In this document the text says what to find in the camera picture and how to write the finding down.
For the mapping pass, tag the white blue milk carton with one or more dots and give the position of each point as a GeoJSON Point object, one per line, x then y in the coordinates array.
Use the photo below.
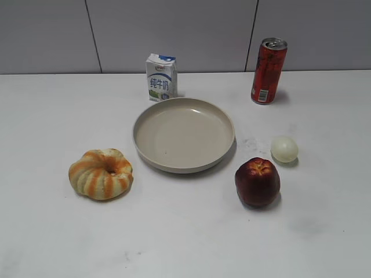
{"type": "Point", "coordinates": [161, 77]}

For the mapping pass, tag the beige round plate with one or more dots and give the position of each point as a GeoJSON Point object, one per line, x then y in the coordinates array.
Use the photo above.
{"type": "Point", "coordinates": [183, 135]}

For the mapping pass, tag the red apple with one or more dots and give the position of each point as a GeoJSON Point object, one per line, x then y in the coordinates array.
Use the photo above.
{"type": "Point", "coordinates": [257, 182]}

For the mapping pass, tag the white egg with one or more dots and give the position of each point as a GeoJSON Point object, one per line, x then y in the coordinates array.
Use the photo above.
{"type": "Point", "coordinates": [284, 149]}

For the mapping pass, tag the red drink can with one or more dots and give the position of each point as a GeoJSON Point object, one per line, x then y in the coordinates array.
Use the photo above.
{"type": "Point", "coordinates": [271, 57]}

